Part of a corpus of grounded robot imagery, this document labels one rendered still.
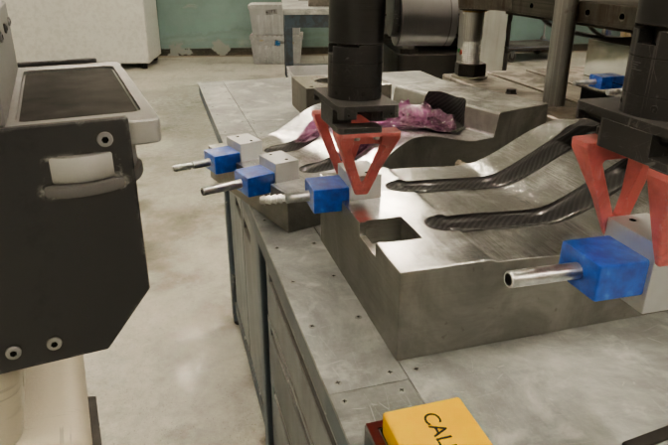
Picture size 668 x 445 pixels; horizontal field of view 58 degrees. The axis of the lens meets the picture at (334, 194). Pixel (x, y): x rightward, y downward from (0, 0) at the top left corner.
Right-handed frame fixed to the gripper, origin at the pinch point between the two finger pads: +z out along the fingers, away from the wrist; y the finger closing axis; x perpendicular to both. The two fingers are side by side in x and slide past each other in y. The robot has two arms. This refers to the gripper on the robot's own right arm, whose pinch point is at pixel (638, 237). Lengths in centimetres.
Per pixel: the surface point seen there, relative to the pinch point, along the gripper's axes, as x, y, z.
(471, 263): 7.2, 10.0, 6.1
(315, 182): 16.0, 29.5, 4.7
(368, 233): 12.8, 21.0, 7.6
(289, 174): 15.8, 44.1, 8.7
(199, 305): 24, 157, 95
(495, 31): -222, 389, 30
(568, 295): -3.4, 10.0, 10.9
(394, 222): 10.0, 20.9, 6.6
